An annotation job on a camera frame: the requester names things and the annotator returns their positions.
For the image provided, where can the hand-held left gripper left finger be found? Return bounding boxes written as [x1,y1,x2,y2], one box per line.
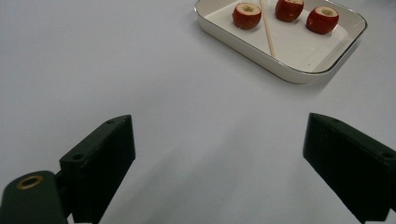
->
[59,114,136,224]

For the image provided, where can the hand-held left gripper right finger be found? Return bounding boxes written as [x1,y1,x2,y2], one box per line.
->
[303,112,396,224]

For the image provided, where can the white rectangular tray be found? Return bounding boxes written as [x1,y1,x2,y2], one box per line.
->
[193,0,369,85]

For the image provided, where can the red cored hawthorn fruit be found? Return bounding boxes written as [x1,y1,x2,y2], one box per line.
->
[274,0,305,23]
[305,6,340,35]
[232,2,262,31]

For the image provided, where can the thin wooden skewer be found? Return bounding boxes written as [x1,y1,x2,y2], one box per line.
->
[258,0,277,59]

